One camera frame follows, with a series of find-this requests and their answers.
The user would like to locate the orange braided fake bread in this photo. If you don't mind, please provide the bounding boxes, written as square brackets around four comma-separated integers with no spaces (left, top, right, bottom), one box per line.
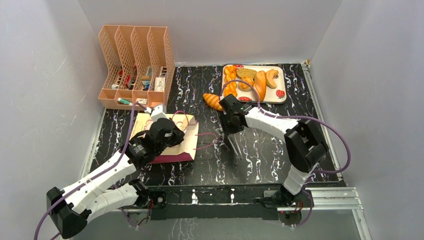
[223,65,238,97]

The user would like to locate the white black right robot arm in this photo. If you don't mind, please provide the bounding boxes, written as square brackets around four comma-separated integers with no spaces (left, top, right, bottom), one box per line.
[218,94,329,208]

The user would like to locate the strawberry print metal tray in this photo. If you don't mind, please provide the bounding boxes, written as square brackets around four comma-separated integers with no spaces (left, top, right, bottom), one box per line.
[222,64,287,104]

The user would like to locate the silver metal tongs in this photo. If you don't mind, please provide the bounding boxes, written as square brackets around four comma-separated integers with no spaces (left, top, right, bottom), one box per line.
[226,132,243,161]

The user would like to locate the aluminium frame rail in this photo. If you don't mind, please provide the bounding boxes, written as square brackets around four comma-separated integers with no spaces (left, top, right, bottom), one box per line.
[64,188,364,213]

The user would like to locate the peach plastic file organizer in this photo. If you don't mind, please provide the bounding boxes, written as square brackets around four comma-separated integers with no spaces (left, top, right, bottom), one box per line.
[98,25,175,110]

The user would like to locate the long golden fake baguette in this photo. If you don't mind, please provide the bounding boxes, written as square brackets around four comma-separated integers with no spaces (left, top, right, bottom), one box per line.
[254,70,267,102]

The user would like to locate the pink paper gift bag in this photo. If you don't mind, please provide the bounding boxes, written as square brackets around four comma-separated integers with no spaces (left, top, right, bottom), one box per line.
[128,111,218,166]

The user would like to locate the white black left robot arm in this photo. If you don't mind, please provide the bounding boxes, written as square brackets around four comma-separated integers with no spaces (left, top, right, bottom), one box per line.
[46,117,185,239]

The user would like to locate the small white card box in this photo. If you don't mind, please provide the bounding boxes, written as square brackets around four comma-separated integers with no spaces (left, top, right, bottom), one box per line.
[135,98,148,105]

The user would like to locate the tan fake bread roll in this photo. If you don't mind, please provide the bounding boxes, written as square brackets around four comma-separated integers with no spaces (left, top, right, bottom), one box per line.
[265,69,279,89]

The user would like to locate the round golden fake bun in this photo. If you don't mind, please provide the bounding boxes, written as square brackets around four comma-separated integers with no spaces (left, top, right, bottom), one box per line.
[238,76,255,92]

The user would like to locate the white medicine box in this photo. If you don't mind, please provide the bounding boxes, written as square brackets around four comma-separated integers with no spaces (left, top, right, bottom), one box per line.
[154,77,166,92]

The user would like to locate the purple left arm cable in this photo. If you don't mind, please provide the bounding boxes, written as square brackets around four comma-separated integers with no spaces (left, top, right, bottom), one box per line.
[33,101,153,240]

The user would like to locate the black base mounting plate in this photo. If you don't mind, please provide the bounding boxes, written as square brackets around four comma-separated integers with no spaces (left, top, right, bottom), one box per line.
[117,183,314,228]

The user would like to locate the green white tube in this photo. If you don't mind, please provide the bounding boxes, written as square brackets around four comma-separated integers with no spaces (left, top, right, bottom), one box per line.
[117,97,133,106]

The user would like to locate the brown fake bread slice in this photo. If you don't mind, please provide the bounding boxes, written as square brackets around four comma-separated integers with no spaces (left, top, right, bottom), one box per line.
[235,68,257,79]

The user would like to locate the orange fake croissant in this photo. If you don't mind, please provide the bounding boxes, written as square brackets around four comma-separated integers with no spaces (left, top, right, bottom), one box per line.
[202,93,223,112]

